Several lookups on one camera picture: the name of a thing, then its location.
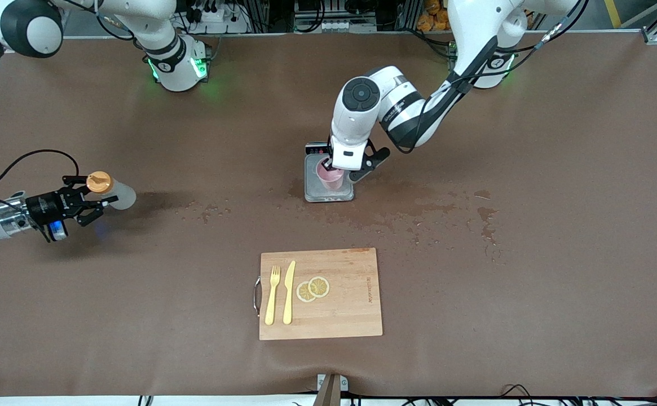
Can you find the pink plastic cup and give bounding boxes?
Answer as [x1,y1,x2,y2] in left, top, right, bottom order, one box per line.
[316,158,345,191]

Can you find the translucent sauce bottle orange cap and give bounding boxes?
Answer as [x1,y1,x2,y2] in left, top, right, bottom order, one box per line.
[86,171,137,211]

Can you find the grey digital kitchen scale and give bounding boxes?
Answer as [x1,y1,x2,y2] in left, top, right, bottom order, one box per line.
[304,141,355,203]

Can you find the white terminal strip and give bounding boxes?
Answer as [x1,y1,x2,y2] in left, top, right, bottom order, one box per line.
[293,16,378,33]

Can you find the yellow plastic knife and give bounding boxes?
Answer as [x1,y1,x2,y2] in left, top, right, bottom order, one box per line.
[283,260,296,325]

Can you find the yellow plastic fork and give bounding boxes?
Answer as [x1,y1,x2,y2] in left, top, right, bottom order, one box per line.
[264,266,281,326]

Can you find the orange packaged goods pile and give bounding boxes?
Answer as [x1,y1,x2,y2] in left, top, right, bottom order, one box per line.
[417,0,450,32]

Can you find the white power strip black plugs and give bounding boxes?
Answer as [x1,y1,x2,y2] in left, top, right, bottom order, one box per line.
[184,0,250,34]

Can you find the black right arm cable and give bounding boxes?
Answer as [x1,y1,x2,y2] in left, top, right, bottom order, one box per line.
[0,149,81,226]

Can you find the wooden cutting board metal handle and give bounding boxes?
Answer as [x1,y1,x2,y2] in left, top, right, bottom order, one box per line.
[253,248,383,341]

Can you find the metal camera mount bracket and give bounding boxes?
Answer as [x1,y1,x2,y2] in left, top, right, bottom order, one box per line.
[313,373,349,406]

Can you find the aluminium frame profile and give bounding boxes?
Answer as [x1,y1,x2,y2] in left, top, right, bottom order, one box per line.
[621,0,657,46]

